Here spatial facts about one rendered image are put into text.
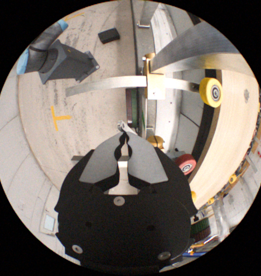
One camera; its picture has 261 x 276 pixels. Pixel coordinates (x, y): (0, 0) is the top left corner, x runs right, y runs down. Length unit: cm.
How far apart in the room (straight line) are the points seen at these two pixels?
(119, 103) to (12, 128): 240
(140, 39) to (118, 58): 73
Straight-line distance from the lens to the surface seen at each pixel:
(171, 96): 52
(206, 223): 22
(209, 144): 36
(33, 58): 59
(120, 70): 111
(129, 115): 41
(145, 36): 46
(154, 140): 29
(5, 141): 254
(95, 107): 119
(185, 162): 32
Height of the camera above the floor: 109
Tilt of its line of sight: 59 degrees down
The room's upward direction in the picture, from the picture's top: 178 degrees clockwise
